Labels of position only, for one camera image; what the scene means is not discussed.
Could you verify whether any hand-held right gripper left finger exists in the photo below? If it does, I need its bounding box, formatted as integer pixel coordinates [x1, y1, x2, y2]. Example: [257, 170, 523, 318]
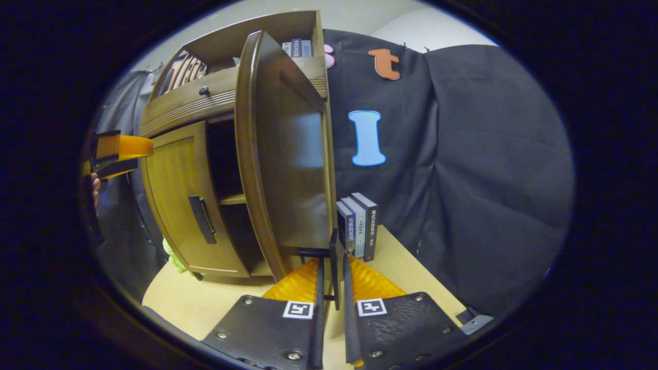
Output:
[202, 257, 325, 370]

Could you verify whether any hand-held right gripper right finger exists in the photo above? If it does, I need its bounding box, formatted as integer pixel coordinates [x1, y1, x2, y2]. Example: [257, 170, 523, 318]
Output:
[342, 254, 471, 370]

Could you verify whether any wooden shoe cabinet door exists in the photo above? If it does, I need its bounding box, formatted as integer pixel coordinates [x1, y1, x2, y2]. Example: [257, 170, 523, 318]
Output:
[141, 122, 251, 279]
[235, 30, 341, 309]

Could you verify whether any wooden double-door shoe cabinet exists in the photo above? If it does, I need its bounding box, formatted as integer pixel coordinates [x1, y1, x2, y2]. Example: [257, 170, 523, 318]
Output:
[139, 10, 340, 282]

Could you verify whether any wooden drawer with black knob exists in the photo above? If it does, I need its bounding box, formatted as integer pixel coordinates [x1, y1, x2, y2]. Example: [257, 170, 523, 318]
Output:
[140, 55, 328, 138]

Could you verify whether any black spine book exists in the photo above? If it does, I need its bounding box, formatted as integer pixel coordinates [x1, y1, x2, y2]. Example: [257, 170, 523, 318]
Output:
[351, 193, 379, 262]

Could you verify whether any navy hardcover book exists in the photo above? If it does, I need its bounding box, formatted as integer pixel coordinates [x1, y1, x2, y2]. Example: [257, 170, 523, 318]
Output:
[337, 201, 356, 256]

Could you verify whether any green plush toy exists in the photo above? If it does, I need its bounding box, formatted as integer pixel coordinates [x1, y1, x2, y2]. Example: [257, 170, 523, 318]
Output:
[162, 237, 192, 274]

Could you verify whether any black backdrop cloth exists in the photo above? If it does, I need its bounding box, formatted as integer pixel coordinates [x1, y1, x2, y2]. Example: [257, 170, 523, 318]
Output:
[95, 29, 575, 319]

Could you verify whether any grey metal bracket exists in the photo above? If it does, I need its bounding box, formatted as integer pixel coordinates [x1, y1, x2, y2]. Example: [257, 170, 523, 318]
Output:
[456, 307, 495, 336]

